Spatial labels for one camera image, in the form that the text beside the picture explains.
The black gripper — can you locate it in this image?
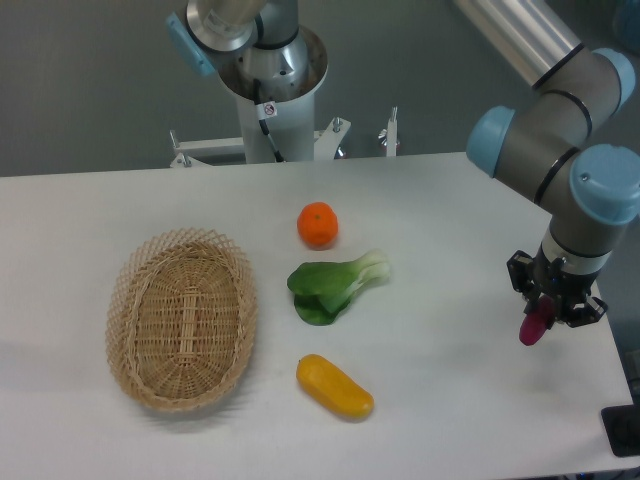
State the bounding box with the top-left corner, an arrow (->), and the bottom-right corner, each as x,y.
506,250 -> 608,330

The purple sweet potato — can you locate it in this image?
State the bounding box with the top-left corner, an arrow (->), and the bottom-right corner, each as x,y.
519,297 -> 548,346

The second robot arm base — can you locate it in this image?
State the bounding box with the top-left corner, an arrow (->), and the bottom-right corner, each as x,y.
165,1 -> 310,103

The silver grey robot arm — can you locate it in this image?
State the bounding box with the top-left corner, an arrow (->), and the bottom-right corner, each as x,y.
459,1 -> 639,345

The black device at table edge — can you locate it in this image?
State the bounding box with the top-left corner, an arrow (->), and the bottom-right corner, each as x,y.
601,405 -> 639,458

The green bok choy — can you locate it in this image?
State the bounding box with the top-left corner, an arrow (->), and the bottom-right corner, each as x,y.
286,249 -> 391,326

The yellow mango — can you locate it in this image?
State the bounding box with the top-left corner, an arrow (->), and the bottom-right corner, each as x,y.
296,354 -> 375,421

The orange tangerine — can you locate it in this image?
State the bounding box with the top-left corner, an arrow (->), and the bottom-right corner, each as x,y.
296,202 -> 339,249

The woven wicker basket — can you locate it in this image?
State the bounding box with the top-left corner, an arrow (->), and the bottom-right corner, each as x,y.
105,228 -> 258,413

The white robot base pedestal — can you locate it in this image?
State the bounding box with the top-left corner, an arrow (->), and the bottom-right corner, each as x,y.
219,26 -> 328,164

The black cable on pedestal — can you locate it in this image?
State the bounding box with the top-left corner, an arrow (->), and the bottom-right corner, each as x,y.
252,78 -> 286,164

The white metal mounting frame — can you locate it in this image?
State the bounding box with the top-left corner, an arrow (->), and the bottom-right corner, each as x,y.
168,106 -> 404,168

